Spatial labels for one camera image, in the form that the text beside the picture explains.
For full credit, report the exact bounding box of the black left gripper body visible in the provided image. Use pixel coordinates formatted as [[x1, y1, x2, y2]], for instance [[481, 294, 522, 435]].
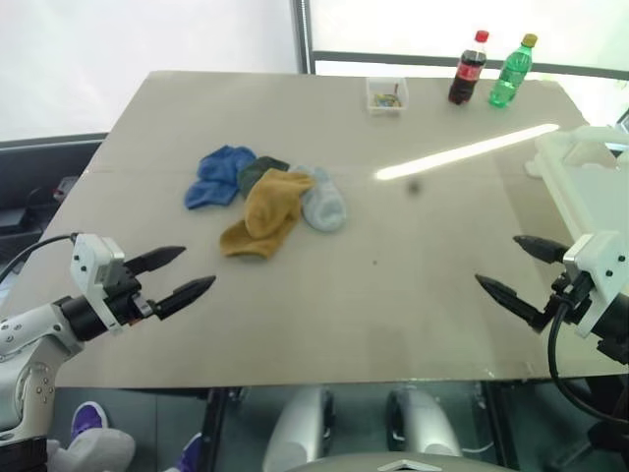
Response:
[[101, 259, 161, 326]]

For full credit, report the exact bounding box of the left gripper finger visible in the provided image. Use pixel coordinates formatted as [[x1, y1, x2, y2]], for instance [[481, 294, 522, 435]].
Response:
[[122, 245, 188, 276], [154, 274, 217, 322]]

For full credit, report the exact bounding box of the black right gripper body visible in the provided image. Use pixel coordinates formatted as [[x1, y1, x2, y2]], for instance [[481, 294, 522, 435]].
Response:
[[542, 270, 599, 327]]

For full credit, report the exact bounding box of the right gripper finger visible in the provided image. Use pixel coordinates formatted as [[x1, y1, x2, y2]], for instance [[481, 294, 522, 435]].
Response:
[[512, 234, 571, 266], [475, 273, 552, 335]]

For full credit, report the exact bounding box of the mustard yellow sock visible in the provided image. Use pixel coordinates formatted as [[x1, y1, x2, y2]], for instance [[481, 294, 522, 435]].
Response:
[[218, 168, 316, 261]]

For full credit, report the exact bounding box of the small clear plastic container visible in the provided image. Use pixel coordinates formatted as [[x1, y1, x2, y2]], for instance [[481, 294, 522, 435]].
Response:
[[365, 76, 411, 118]]

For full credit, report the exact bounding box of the blue sock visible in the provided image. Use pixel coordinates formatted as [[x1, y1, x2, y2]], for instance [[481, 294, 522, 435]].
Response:
[[184, 144, 257, 211]]

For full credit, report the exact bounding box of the purple shoe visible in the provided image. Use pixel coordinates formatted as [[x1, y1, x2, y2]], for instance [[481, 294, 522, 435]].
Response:
[[71, 400, 110, 443], [174, 432, 204, 472]]

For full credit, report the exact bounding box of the dark green sock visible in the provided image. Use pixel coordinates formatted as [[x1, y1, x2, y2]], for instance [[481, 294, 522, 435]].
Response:
[[237, 154, 291, 201]]

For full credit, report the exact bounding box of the black table leg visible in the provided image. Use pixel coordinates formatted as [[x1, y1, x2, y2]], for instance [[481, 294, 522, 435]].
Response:
[[199, 387, 235, 472], [484, 382, 522, 472]]

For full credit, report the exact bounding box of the silver right robot leg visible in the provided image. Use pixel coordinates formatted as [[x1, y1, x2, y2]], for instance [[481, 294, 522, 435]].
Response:
[[385, 385, 463, 472]]

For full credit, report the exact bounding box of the silver robot leg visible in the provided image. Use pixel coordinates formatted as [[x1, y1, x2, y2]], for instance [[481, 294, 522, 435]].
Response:
[[385, 385, 463, 472], [262, 385, 335, 472]]

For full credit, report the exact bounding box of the grey trouser leg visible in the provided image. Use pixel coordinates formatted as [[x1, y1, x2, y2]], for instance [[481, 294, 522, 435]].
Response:
[[46, 427, 137, 472]]

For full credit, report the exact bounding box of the black furniture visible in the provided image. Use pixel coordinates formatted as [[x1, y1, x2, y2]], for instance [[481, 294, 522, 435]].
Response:
[[0, 131, 110, 250]]

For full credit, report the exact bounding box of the light grey sock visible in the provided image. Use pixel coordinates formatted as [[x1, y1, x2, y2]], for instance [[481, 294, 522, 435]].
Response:
[[288, 164, 348, 234]]

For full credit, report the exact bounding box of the silver left robot leg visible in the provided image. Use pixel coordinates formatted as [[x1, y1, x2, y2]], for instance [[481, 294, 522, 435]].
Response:
[[262, 385, 335, 472]]

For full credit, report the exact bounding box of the green bottle yellow cap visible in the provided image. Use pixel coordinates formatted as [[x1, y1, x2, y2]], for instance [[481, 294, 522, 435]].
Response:
[[486, 32, 539, 108]]

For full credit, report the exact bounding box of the cola bottle red cap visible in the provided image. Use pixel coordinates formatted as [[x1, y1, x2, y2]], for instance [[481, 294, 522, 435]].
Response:
[[446, 29, 490, 106]]

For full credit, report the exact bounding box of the grey robot body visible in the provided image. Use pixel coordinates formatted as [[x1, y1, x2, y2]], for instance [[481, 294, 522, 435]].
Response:
[[294, 451, 498, 472]]

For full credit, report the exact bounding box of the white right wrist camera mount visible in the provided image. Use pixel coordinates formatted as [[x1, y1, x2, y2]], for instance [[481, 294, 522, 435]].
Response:
[[562, 231, 629, 339]]

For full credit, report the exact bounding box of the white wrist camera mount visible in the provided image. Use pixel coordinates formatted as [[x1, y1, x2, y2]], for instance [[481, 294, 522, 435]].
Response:
[[69, 233, 127, 336], [562, 231, 629, 339]]

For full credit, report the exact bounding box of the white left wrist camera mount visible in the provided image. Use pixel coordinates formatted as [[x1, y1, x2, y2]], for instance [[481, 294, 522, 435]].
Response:
[[69, 233, 127, 336]]

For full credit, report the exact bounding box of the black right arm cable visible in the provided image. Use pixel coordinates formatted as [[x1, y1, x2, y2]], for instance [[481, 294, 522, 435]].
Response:
[[546, 289, 629, 424]]

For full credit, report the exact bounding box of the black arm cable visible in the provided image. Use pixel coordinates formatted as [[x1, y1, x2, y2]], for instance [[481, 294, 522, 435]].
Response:
[[0, 233, 76, 287], [546, 289, 629, 424]]

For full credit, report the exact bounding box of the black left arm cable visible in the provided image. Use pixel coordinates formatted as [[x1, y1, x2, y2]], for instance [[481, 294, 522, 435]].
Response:
[[0, 233, 76, 287]]

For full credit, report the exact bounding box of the dark window frame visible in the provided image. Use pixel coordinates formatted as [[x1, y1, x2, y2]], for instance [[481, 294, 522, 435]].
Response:
[[289, 0, 629, 83]]

